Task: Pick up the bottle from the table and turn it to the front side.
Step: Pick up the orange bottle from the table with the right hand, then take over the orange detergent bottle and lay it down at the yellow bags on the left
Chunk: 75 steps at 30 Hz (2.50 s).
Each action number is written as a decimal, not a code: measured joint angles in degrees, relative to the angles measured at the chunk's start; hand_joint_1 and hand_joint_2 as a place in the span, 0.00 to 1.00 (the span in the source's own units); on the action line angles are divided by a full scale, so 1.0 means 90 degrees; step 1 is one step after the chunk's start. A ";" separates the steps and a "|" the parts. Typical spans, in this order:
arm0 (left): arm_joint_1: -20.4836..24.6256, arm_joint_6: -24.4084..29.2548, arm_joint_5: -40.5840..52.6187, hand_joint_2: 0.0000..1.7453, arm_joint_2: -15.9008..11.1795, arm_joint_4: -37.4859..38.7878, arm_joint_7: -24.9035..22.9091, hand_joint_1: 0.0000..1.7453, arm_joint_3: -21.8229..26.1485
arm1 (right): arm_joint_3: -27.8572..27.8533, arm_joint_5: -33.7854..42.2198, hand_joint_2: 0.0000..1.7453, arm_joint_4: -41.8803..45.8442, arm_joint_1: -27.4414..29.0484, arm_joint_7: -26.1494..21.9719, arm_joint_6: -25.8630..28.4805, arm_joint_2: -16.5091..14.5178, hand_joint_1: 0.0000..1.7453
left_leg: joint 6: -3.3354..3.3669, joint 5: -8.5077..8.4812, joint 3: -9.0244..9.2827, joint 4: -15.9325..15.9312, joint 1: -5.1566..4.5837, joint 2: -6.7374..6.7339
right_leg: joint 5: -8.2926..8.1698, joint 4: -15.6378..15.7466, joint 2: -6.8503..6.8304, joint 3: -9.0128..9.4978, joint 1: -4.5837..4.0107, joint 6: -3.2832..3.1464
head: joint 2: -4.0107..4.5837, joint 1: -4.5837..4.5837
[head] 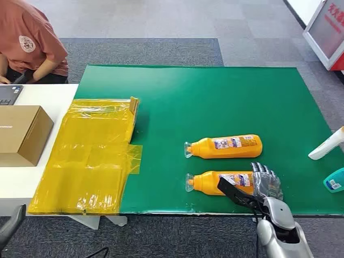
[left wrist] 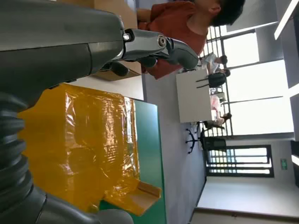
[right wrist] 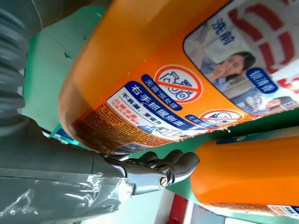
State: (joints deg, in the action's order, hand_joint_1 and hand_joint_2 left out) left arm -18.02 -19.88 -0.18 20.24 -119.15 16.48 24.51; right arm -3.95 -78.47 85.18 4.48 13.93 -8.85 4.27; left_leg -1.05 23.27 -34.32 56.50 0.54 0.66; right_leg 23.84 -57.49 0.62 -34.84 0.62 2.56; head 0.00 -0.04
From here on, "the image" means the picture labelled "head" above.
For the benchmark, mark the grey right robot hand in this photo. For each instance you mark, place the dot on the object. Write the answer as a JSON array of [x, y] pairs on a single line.
[[265, 183]]

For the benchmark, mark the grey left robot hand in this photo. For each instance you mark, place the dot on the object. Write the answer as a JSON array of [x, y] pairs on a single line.
[[13, 224]]

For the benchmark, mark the orange bottle with label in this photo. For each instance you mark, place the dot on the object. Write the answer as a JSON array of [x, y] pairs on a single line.
[[210, 147], [207, 182]]

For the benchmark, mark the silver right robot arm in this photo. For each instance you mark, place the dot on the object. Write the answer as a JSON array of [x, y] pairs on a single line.
[[279, 228]]

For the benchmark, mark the white plastic bottle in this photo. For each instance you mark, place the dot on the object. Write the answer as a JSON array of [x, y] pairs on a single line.
[[327, 145]]

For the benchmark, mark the teal plastic bottle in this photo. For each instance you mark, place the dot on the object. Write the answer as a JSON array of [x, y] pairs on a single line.
[[336, 181]]

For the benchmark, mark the brown cardboard box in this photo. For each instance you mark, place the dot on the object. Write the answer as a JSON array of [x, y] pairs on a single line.
[[19, 131]]

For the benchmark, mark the green table mat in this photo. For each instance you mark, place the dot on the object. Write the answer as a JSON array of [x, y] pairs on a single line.
[[215, 103]]

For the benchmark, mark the white table foot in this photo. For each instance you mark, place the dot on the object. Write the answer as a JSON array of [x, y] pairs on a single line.
[[93, 221]]

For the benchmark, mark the yellow plastic bag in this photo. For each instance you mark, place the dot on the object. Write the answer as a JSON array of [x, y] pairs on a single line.
[[88, 160]]

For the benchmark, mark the grey laptop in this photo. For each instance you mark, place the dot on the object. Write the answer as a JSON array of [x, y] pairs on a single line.
[[7, 94]]

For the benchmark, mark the white red display stand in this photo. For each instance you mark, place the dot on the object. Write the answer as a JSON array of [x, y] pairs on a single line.
[[327, 32]]

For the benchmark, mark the person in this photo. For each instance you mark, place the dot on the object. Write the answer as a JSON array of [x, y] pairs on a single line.
[[29, 39]]

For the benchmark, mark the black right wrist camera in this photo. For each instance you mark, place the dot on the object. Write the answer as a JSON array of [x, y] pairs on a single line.
[[234, 192]]

